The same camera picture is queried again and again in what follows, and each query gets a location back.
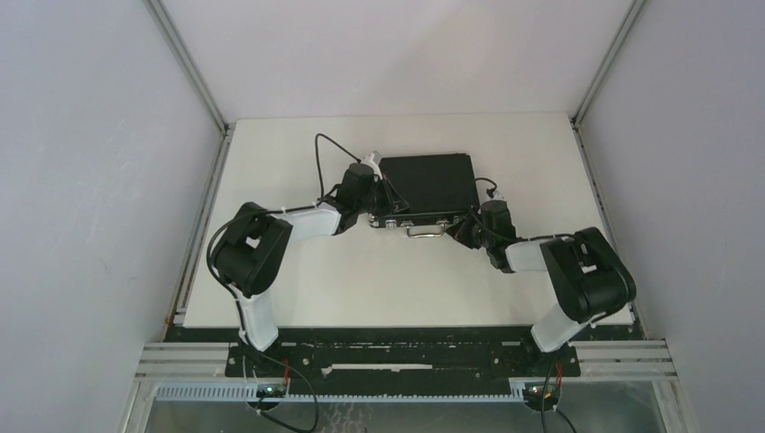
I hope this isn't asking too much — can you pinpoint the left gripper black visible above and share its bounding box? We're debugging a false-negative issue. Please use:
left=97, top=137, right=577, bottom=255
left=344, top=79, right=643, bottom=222
left=355, top=173, right=409, bottom=218

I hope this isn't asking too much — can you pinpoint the black aluminium poker case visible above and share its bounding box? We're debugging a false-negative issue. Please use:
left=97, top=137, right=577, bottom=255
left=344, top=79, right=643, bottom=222
left=368, top=153, right=479, bottom=237

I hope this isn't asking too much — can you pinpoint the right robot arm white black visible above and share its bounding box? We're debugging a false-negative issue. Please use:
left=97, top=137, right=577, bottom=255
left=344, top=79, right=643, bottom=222
left=447, top=199, right=637, bottom=375

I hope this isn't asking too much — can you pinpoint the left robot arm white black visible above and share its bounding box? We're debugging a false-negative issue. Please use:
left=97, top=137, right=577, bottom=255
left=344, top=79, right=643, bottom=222
left=206, top=162, right=409, bottom=376

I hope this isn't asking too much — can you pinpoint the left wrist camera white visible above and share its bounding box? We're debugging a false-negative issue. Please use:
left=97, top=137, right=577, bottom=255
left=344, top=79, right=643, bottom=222
left=360, top=151, right=383, bottom=180

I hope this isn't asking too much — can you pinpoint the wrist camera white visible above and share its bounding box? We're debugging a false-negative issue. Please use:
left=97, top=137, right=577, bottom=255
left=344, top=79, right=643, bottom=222
left=360, top=151, right=383, bottom=180
left=486, top=189, right=506, bottom=201

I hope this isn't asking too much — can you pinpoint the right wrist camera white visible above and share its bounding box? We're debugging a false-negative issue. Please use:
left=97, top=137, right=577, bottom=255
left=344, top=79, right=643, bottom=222
left=486, top=189, right=506, bottom=201

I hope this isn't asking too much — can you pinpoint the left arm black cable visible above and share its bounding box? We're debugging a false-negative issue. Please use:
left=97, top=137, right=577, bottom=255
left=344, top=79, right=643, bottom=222
left=205, top=132, right=365, bottom=433

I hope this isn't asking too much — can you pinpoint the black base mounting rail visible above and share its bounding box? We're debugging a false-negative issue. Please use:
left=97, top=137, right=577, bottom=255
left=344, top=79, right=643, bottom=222
left=145, top=326, right=642, bottom=400

